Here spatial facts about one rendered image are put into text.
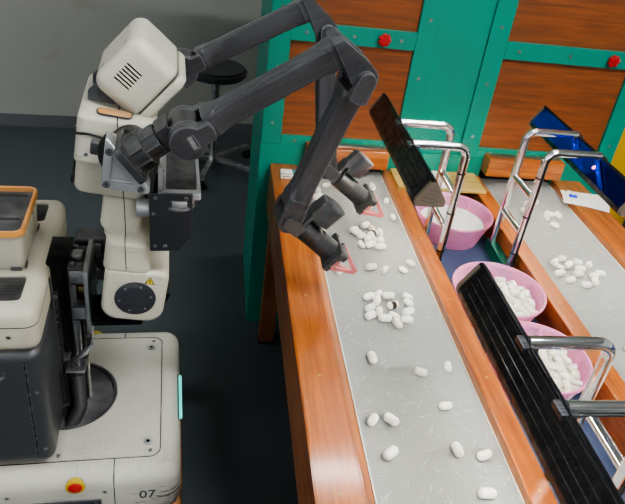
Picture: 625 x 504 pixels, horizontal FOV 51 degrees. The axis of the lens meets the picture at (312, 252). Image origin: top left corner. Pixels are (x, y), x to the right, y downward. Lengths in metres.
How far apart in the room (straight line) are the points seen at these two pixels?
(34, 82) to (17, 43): 0.24
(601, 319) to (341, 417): 0.90
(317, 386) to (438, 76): 1.30
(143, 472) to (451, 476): 0.90
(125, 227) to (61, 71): 2.83
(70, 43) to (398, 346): 3.22
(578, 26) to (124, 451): 2.00
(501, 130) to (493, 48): 0.32
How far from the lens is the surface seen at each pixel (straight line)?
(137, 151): 1.39
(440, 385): 1.60
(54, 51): 4.43
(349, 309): 1.76
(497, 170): 2.55
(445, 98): 2.44
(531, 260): 2.13
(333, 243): 1.62
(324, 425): 1.41
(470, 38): 2.40
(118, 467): 1.96
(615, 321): 2.04
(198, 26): 4.32
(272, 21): 1.77
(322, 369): 1.53
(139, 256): 1.69
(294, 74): 1.36
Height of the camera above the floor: 1.80
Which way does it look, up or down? 33 degrees down
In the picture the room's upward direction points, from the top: 8 degrees clockwise
